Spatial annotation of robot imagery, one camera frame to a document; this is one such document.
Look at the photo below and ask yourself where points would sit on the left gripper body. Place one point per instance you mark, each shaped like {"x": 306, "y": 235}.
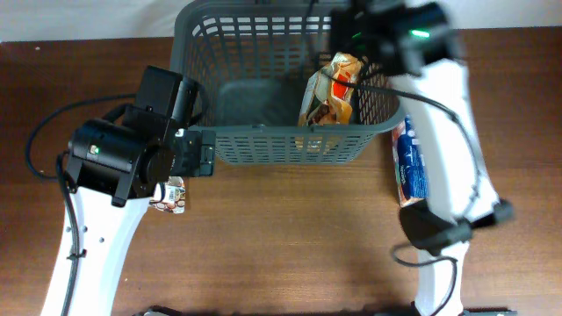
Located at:
{"x": 193, "y": 161}

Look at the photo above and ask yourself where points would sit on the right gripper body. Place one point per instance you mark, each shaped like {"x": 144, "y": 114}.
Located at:
{"x": 347, "y": 34}

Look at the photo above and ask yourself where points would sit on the beige brown snack pouch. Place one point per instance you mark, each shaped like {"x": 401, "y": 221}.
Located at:
{"x": 170, "y": 196}

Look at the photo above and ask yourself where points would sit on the tan orange snack pouch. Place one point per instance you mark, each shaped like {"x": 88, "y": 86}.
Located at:
{"x": 327, "y": 98}

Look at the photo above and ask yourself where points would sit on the grey plastic shopping basket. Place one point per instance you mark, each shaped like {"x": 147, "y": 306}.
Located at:
{"x": 252, "y": 61}

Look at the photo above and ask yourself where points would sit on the blue rectangular food box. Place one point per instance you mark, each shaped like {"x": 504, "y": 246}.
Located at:
{"x": 409, "y": 164}

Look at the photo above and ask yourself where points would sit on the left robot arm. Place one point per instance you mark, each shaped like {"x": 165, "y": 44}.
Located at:
{"x": 113, "y": 168}

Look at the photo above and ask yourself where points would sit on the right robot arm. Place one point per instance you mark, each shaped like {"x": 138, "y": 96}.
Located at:
{"x": 421, "y": 54}

